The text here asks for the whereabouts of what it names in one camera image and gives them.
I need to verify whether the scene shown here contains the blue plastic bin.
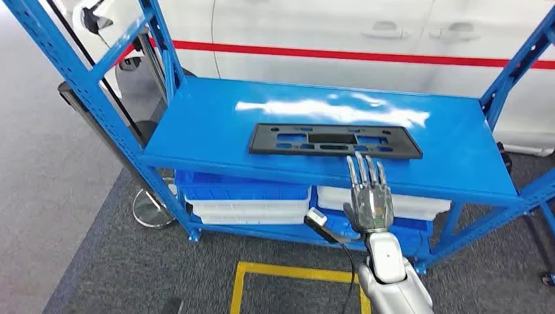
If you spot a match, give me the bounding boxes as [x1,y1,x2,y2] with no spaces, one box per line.
[311,207,435,261]
[174,169,312,201]

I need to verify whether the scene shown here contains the red barrier belt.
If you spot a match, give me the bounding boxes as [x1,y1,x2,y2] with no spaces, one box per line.
[113,38,555,71]

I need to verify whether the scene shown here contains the white car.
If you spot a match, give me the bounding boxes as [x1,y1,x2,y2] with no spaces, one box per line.
[71,0,555,158]

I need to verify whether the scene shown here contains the black robot foot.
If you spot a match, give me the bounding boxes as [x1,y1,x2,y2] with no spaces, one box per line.
[162,298,184,314]

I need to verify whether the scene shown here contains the black plastic frame part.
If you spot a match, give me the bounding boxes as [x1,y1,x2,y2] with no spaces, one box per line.
[248,123,423,160]

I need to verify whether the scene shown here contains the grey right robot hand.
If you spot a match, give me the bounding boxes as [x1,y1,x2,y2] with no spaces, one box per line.
[343,150,395,236]

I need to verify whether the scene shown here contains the yellow floor tape square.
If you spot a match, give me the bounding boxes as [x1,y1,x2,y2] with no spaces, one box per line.
[230,261,372,314]

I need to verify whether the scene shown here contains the black camera cable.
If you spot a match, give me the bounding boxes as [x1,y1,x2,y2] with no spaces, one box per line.
[336,240,357,314]

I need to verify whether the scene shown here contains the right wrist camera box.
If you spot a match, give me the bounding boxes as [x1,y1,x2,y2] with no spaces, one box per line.
[303,207,361,245]

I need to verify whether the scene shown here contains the blue metal shelf rack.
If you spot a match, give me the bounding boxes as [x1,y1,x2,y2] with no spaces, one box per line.
[4,0,555,276]

